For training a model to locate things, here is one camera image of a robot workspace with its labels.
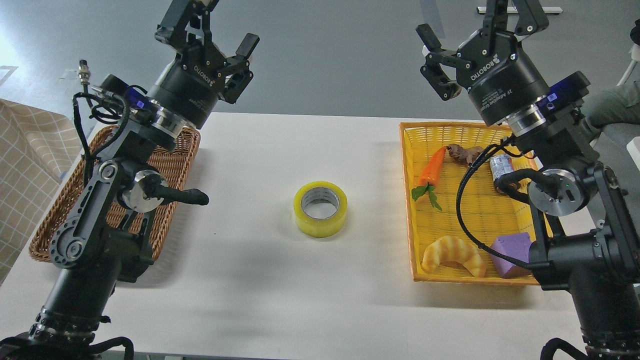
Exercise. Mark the brown toy animal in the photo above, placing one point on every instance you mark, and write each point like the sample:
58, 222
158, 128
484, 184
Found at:
464, 156

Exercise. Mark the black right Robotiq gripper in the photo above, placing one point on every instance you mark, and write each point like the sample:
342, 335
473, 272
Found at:
499, 82

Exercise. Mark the brown wicker basket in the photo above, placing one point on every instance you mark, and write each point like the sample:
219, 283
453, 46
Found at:
174, 166

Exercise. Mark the yellow tape roll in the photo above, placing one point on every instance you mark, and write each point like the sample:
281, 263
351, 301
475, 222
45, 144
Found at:
320, 209

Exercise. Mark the purple foam block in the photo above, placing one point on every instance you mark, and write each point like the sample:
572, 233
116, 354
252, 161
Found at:
516, 246

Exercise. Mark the seated person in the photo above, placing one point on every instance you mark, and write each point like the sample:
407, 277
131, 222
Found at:
619, 105

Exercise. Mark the beige checkered cloth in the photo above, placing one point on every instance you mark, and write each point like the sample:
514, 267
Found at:
37, 148

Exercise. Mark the small blue can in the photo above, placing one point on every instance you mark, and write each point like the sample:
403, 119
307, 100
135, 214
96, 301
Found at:
501, 165

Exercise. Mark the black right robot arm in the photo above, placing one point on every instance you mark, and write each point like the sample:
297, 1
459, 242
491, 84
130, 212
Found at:
585, 240

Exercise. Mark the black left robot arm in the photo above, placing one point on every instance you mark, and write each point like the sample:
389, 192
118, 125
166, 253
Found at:
105, 237

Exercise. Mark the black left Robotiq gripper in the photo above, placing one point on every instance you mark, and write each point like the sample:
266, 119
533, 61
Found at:
200, 75

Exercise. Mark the orange toy carrot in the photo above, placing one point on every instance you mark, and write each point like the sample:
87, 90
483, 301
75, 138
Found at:
429, 179

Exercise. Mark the yellow plastic basket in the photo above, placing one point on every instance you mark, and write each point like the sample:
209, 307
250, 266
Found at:
486, 213

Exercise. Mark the toy croissant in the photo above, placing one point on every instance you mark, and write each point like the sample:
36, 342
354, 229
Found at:
449, 248

